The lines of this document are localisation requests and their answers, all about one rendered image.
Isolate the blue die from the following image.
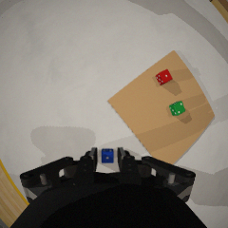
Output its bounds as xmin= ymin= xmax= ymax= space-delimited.
xmin=101 ymin=148 xmax=114 ymax=163

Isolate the tan flat mat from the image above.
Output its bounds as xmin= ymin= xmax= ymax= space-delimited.
xmin=108 ymin=50 xmax=215 ymax=164

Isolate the green die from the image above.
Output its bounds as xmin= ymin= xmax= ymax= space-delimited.
xmin=169 ymin=101 xmax=185 ymax=116

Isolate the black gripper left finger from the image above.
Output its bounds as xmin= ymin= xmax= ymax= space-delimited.
xmin=20 ymin=147 xmax=98 ymax=203

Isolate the red die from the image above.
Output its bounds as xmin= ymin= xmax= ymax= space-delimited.
xmin=156 ymin=69 xmax=173 ymax=86

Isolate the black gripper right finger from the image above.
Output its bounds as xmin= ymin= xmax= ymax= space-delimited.
xmin=118 ymin=147 xmax=196 ymax=202

